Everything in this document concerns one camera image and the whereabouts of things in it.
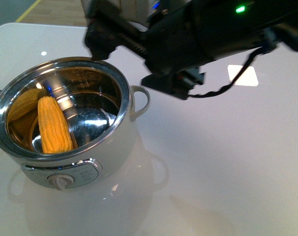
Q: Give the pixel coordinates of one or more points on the yellow corn cob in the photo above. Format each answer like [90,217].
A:
[54,132]

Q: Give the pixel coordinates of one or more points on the white electric cooking pot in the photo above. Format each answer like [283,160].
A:
[69,121]

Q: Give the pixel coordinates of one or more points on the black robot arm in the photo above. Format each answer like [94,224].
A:
[228,27]

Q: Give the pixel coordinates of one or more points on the beige chair left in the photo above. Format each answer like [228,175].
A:
[135,12]

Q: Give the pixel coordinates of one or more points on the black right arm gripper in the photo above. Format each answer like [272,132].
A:
[172,48]

